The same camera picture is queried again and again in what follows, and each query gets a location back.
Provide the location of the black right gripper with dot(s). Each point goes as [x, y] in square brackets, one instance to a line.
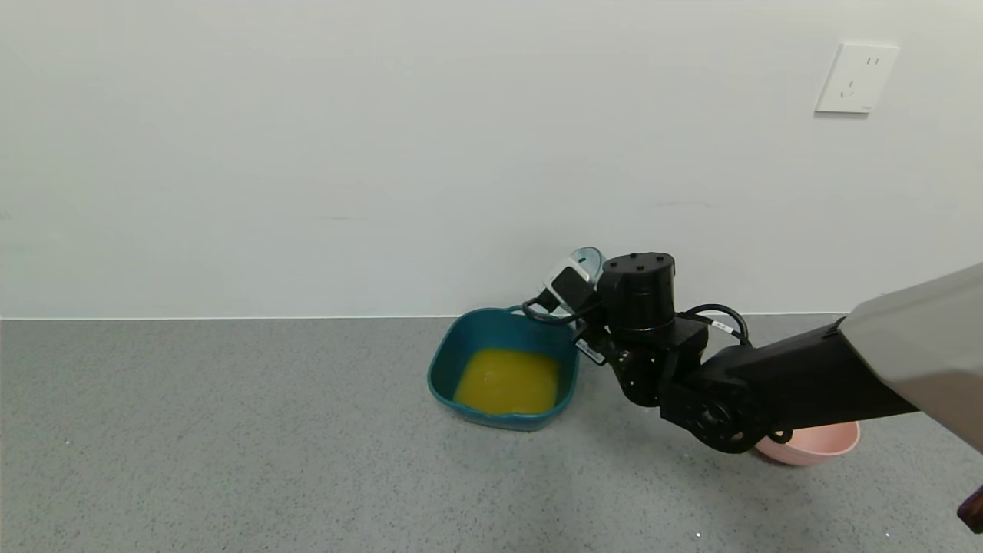
[590, 352]

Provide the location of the orange juice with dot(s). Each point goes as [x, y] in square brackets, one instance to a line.
[507, 380]

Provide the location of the ribbed transparent plastic cup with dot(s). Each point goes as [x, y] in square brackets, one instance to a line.
[590, 257]

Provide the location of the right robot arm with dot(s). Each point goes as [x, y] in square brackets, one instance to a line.
[814, 376]

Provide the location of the pink round bowl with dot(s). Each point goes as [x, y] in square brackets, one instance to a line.
[814, 445]

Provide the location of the teal square plastic basin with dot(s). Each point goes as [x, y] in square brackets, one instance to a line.
[491, 330]

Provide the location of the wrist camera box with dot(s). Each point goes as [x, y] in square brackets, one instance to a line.
[570, 286]

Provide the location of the white wall socket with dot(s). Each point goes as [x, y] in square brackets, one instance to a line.
[856, 77]

